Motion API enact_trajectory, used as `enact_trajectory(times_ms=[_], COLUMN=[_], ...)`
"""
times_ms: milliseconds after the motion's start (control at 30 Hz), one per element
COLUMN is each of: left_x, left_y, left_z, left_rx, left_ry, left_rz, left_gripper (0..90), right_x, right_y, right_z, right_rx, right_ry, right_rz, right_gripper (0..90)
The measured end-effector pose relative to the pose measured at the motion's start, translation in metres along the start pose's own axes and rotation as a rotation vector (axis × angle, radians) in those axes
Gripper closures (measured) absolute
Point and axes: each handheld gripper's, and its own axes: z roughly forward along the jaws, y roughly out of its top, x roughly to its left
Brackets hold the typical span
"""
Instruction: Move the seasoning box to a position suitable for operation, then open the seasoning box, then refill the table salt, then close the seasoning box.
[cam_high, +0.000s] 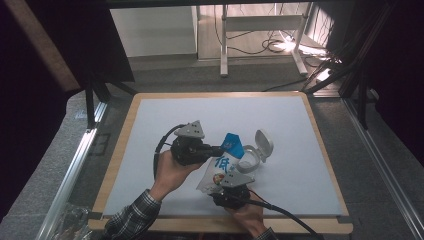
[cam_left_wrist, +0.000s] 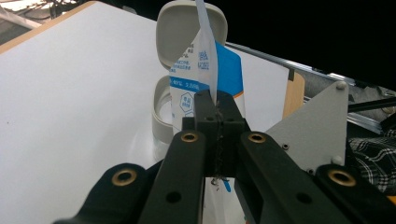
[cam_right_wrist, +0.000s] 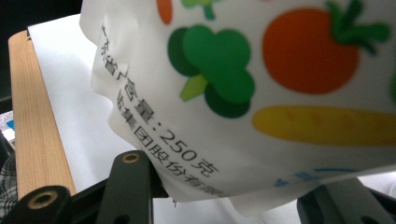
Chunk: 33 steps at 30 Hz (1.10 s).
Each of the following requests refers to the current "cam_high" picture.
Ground person's left hand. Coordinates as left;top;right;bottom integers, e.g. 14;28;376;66
149;149;202;202

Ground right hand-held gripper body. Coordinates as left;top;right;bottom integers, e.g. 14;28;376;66
211;170;256;211

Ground person's right hand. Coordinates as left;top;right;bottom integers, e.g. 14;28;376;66
225;197;268;239

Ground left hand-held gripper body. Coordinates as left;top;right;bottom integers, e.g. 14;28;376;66
169;120;215;167

